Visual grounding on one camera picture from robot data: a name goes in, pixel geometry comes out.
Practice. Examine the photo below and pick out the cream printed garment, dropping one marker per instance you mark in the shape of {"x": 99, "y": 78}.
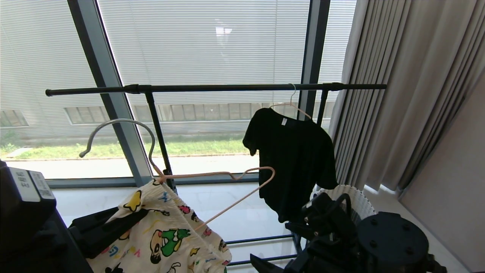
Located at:
{"x": 170, "y": 242}

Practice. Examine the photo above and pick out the black garment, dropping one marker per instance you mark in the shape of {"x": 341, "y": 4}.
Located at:
{"x": 295, "y": 163}

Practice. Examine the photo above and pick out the white laundry basket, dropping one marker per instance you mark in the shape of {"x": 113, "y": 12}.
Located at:
{"x": 362, "y": 201}

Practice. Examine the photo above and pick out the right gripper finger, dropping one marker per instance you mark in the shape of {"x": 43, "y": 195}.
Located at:
{"x": 269, "y": 265}

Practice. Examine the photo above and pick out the pink clothes hanger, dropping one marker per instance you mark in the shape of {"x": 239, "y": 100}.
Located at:
{"x": 291, "y": 102}
{"x": 161, "y": 177}

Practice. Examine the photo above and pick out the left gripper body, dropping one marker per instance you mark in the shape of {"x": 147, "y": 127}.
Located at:
{"x": 26, "y": 235}

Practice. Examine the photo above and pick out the black clothes rack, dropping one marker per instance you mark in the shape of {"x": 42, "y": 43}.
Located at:
{"x": 227, "y": 87}

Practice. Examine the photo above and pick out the beige curtain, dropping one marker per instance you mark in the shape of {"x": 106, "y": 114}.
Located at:
{"x": 398, "y": 94}

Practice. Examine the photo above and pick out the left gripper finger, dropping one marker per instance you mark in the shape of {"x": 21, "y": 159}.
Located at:
{"x": 102, "y": 235}

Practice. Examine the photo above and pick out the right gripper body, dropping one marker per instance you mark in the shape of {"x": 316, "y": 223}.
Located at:
{"x": 329, "y": 254}

